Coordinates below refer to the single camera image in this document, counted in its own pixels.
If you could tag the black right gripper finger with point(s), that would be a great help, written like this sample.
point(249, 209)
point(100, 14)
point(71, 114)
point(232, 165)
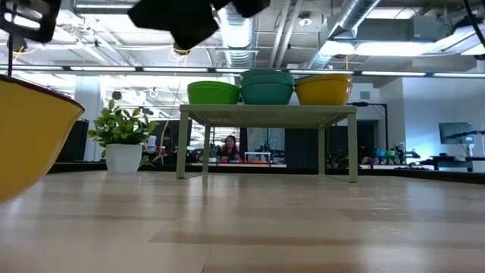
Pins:
point(182, 22)
point(246, 7)

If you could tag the green plastic bowl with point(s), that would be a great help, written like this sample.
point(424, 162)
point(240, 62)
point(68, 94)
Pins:
point(212, 82)
point(212, 86)
point(212, 96)

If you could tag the teal floral patterned bowl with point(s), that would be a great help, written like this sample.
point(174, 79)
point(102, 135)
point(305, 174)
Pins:
point(265, 80)
point(265, 73)
point(265, 95)

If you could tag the yellow floral patterned bowl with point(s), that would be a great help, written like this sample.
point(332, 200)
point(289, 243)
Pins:
point(322, 95)
point(34, 144)
point(322, 77)

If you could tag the pale green perforated metal shelf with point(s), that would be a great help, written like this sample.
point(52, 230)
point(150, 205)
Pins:
point(265, 113)

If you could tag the person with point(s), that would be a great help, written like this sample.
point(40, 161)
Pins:
point(230, 149)

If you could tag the green potted plant white pot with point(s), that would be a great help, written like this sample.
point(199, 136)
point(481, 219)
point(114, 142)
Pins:
point(123, 157)

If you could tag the background wooden table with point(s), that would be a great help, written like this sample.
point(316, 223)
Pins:
point(235, 165)

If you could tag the black stand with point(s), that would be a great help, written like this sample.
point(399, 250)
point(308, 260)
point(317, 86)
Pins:
point(385, 125)

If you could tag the silver ventilation duct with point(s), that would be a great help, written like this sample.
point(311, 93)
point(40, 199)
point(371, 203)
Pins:
point(352, 15)
point(238, 38)

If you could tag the wall-mounted monitor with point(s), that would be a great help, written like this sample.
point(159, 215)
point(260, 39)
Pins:
point(456, 132)

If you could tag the black aluminium table frame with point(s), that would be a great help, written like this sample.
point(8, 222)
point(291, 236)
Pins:
point(435, 175)

